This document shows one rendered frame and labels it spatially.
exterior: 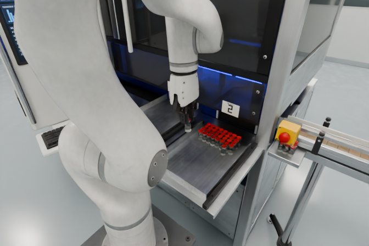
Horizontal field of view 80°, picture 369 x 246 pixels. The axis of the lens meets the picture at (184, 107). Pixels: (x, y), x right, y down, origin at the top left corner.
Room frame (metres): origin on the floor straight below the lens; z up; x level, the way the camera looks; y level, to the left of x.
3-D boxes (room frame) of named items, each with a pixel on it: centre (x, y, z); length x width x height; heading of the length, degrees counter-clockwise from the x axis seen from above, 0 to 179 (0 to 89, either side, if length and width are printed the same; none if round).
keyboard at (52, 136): (0.99, 0.56, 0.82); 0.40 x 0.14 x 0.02; 130
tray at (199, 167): (0.68, -0.08, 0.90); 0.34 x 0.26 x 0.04; 141
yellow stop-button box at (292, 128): (0.70, -0.42, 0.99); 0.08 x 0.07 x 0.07; 141
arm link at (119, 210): (0.35, 0.17, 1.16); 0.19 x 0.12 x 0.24; 65
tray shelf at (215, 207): (0.82, 0.03, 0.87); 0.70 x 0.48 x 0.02; 51
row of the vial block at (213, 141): (0.75, -0.14, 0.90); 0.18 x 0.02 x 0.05; 51
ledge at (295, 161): (0.73, -0.46, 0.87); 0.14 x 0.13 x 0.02; 141
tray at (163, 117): (0.98, 0.11, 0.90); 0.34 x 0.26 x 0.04; 141
